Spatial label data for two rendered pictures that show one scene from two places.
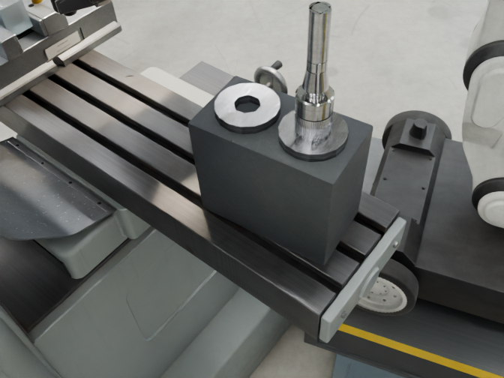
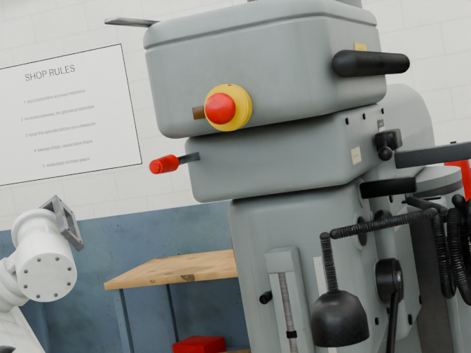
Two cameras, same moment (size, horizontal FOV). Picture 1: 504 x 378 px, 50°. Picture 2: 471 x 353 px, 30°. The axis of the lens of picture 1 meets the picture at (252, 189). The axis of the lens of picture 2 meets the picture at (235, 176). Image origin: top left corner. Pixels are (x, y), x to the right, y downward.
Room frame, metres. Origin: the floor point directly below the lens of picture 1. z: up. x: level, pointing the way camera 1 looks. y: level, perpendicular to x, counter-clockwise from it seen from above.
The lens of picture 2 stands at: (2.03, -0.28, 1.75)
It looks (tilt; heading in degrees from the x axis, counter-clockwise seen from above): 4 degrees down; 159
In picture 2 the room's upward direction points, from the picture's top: 10 degrees counter-clockwise
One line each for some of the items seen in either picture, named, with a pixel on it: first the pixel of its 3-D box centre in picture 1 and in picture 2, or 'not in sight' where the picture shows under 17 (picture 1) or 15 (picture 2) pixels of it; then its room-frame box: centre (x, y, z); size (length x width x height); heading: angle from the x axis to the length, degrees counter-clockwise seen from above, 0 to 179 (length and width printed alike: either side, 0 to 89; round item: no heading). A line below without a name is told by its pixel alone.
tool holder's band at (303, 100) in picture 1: (314, 95); not in sight; (0.50, -0.08, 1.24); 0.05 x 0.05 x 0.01
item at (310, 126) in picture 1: (313, 114); not in sight; (0.50, -0.08, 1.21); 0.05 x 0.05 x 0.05
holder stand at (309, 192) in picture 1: (279, 167); not in sight; (0.52, -0.04, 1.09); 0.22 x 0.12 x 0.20; 55
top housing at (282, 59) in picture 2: not in sight; (276, 68); (0.80, 0.29, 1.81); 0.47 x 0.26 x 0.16; 139
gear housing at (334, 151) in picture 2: not in sight; (296, 149); (0.78, 0.31, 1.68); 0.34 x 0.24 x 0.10; 139
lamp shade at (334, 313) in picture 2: not in sight; (337, 314); (1.04, 0.20, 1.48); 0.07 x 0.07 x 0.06
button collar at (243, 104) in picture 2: not in sight; (228, 107); (0.98, 0.13, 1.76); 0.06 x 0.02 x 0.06; 49
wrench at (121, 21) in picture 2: not in sight; (151, 24); (0.85, 0.09, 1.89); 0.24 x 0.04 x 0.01; 138
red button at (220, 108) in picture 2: not in sight; (221, 108); (1.00, 0.11, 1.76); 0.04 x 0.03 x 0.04; 49
